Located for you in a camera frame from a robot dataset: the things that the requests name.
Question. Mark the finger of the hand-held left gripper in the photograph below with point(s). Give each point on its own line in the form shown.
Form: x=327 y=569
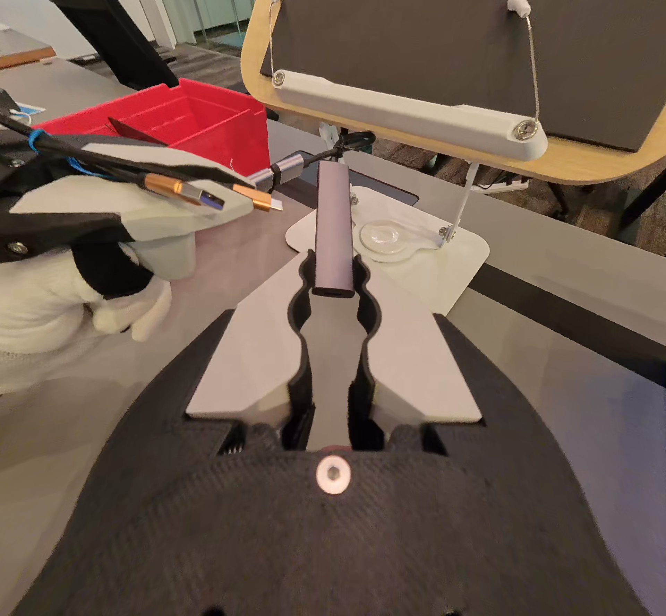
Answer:
x=156 y=161
x=93 y=200

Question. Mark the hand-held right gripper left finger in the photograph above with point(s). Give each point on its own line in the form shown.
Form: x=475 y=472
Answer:
x=249 y=361

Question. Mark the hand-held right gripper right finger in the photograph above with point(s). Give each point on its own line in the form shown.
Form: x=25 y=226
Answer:
x=416 y=366

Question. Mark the red plastic bin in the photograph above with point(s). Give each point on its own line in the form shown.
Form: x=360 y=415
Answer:
x=218 y=127

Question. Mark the grey usb hub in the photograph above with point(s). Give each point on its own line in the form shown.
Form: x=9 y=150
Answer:
x=333 y=231

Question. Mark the person's left hand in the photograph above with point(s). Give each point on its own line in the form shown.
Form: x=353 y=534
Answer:
x=47 y=304

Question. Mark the white power strip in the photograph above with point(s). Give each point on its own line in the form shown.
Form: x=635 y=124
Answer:
x=499 y=186

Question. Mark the wooden board with black panel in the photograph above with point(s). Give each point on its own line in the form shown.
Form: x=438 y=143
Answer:
x=416 y=28

